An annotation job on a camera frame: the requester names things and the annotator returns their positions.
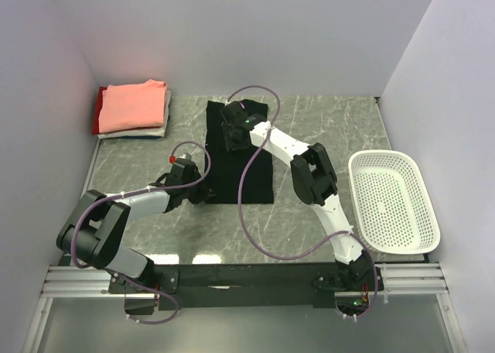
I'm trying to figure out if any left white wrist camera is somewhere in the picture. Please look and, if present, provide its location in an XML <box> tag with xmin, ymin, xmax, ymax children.
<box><xmin>169</xmin><ymin>153</ymin><xmax>192</xmax><ymax>164</ymax></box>

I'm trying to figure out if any aluminium rail frame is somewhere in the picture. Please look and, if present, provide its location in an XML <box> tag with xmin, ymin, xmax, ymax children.
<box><xmin>24</xmin><ymin>162</ymin><xmax>468</xmax><ymax>352</ymax></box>

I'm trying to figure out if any white perforated plastic basket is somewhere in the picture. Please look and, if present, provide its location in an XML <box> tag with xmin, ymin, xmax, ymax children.
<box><xmin>348</xmin><ymin>149</ymin><xmax>441</xmax><ymax>255</ymax></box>

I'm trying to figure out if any purple cable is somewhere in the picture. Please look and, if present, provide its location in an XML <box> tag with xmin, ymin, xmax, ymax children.
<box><xmin>227</xmin><ymin>84</ymin><xmax>382</xmax><ymax>320</ymax></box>
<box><xmin>72</xmin><ymin>141</ymin><xmax>212</xmax><ymax>325</ymax></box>

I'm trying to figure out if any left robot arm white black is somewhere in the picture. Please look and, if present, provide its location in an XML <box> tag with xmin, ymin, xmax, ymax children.
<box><xmin>56</xmin><ymin>158</ymin><xmax>210</xmax><ymax>293</ymax></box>

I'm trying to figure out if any black t shirt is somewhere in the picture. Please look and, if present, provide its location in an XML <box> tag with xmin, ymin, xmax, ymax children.
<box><xmin>205</xmin><ymin>101</ymin><xmax>274</xmax><ymax>204</ymax></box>

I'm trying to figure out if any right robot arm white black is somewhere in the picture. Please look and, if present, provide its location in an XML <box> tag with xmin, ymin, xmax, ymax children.
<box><xmin>221</xmin><ymin>101</ymin><xmax>379</xmax><ymax>293</ymax></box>

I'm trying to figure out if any red folded t shirt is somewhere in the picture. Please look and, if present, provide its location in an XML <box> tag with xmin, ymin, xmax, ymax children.
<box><xmin>91</xmin><ymin>87</ymin><xmax>107</xmax><ymax>135</ymax></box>

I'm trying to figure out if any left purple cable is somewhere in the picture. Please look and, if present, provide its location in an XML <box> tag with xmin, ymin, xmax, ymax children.
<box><xmin>72</xmin><ymin>141</ymin><xmax>212</xmax><ymax>325</ymax></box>

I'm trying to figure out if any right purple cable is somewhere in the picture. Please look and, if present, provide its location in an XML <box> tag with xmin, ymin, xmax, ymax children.
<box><xmin>227</xmin><ymin>84</ymin><xmax>382</xmax><ymax>320</ymax></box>

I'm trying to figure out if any pink folded t shirt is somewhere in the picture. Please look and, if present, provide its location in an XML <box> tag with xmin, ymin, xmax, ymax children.
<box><xmin>99</xmin><ymin>80</ymin><xmax>167</xmax><ymax>133</ymax></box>

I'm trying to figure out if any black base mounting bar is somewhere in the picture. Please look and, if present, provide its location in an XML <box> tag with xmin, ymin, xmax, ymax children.
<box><xmin>108</xmin><ymin>259</ymin><xmax>384</xmax><ymax>316</ymax></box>

